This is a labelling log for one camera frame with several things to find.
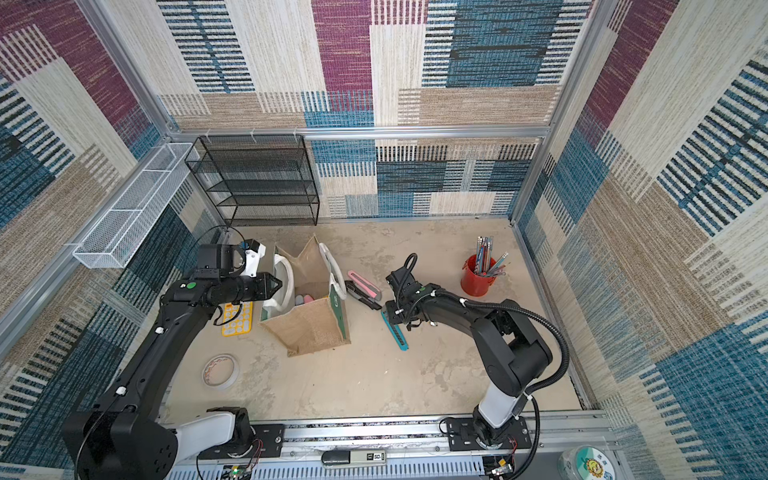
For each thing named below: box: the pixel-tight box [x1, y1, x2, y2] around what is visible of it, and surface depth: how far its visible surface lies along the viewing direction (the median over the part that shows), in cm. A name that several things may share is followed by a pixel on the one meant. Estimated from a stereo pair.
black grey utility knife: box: [344, 280, 382, 310], surface depth 99 cm
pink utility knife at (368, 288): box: [348, 270, 382, 301], surface depth 101 cm
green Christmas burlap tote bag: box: [260, 235, 351, 357], surface depth 87 cm
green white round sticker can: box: [557, 445, 617, 480], surface depth 65 cm
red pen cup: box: [460, 254, 497, 297], surface depth 97 cm
